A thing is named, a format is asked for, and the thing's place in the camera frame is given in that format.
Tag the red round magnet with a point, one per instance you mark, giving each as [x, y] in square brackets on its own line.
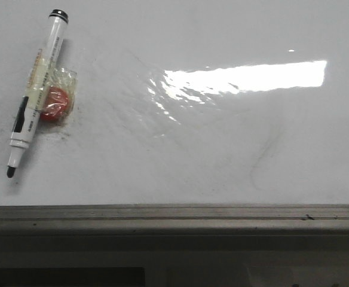
[56, 105]

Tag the white whiteboard marker pen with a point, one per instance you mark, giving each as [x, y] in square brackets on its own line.
[37, 87]

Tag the white whiteboard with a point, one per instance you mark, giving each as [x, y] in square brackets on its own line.
[184, 102]

